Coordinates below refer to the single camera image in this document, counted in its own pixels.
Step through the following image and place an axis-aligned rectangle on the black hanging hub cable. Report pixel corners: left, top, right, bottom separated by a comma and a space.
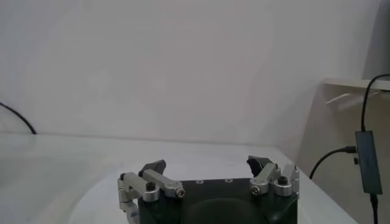
369, 194, 380, 224

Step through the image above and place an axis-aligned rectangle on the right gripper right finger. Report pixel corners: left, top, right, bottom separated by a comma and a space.
246, 155, 301, 198

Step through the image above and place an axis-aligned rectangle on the black looping hub cable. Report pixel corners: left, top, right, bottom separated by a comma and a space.
309, 145, 357, 180

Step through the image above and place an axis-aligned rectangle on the black hub cable to laptop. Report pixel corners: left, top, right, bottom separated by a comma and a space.
361, 74, 390, 132

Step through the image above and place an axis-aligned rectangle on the white round plate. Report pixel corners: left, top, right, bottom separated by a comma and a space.
68, 161, 302, 224

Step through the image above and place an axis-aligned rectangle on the grey panel behind desk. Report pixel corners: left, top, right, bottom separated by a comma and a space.
361, 0, 390, 80

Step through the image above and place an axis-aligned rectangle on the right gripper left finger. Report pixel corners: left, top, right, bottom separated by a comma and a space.
117, 159, 186, 224

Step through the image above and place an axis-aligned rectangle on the black pot power cord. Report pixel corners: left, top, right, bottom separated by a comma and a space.
0, 102, 38, 135

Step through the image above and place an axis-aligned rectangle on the black usb hub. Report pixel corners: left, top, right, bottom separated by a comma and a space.
354, 130, 383, 195

